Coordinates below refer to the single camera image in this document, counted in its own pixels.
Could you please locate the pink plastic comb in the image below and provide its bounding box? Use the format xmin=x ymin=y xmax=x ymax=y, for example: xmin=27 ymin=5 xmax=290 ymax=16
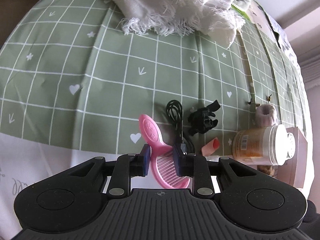
xmin=139 ymin=114 xmax=190 ymax=189

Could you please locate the black hair claw clip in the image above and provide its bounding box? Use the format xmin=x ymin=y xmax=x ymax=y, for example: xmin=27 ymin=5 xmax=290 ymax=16
xmin=188 ymin=100 xmax=221 ymax=136

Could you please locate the leopard fur scrunchie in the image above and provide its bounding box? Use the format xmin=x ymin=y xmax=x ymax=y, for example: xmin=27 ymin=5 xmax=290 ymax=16
xmin=257 ymin=165 xmax=275 ymax=177

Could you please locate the clear jar beige lid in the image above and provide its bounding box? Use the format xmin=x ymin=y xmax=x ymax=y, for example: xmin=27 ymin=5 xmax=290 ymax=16
xmin=232 ymin=125 xmax=296 ymax=166

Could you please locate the purple fluffy scrunchie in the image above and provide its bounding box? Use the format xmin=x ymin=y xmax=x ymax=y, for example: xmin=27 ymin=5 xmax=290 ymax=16
xmin=255 ymin=104 xmax=278 ymax=127

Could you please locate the pink cardboard box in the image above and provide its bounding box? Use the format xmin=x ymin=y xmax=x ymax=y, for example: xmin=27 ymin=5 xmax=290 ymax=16
xmin=274 ymin=127 xmax=308 ymax=188

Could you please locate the green grid blanket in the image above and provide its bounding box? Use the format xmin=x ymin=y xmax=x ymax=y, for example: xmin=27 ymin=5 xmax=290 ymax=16
xmin=1 ymin=0 xmax=312 ymax=155

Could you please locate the white fringed cloth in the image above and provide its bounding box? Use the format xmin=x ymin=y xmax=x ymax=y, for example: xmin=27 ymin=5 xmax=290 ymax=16
xmin=112 ymin=0 xmax=252 ymax=48

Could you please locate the black cable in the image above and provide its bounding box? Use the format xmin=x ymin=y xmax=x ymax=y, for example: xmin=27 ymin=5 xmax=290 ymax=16
xmin=165 ymin=100 xmax=196 ymax=154

